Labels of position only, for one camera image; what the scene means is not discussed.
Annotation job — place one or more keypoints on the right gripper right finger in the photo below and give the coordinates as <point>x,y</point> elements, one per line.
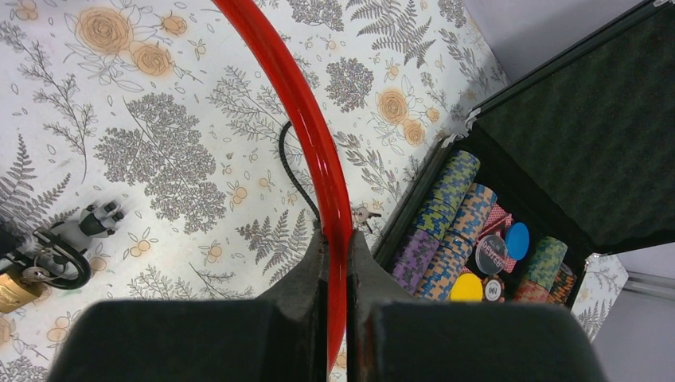
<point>392,336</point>

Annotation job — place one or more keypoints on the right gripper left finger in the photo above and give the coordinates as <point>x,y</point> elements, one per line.
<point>279,336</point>

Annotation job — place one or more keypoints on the red cable lock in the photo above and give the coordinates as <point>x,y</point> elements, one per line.
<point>317,146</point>

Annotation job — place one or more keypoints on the yellow poker chip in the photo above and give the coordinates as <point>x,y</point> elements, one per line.
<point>467,288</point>

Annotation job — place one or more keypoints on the blue poker chip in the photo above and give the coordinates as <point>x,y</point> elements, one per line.
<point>517,240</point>

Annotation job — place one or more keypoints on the black padlock with keys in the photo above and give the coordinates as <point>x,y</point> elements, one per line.
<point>56,257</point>

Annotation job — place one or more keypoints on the black poker chip case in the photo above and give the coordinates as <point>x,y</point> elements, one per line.
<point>581,149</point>

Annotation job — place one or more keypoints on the brass padlock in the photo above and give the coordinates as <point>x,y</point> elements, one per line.
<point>15,294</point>

